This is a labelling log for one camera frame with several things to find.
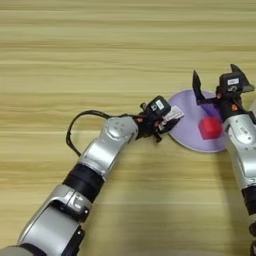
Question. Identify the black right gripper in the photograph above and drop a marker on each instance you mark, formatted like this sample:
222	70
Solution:
230	106

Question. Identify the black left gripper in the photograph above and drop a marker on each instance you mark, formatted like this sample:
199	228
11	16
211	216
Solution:
146	126

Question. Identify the small white red card box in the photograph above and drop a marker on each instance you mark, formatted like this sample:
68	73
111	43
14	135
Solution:
175	115

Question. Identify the red cube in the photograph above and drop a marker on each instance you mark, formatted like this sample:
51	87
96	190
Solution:
210	128

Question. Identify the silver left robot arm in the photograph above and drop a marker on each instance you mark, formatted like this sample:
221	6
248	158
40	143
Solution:
110	143

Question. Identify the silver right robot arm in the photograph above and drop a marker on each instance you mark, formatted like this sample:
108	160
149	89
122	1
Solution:
243	150

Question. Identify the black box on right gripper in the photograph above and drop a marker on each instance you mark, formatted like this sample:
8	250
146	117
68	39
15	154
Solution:
230	86

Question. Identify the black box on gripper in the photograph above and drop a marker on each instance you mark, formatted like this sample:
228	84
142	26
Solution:
159	106
230	86

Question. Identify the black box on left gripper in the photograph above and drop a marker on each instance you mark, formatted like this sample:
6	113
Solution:
159	106

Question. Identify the purple rectangular block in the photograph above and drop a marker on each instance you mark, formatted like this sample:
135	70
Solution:
211	110

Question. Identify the purple round plate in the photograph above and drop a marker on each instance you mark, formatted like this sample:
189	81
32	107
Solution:
186	126

